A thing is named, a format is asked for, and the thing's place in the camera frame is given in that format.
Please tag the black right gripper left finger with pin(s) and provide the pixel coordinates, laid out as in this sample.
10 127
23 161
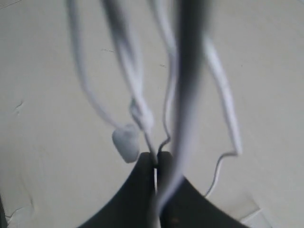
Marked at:
128 208

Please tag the clear plastic hinged case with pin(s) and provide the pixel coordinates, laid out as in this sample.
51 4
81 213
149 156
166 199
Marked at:
256 219

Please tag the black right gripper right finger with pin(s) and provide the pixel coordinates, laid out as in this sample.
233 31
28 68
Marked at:
187 208

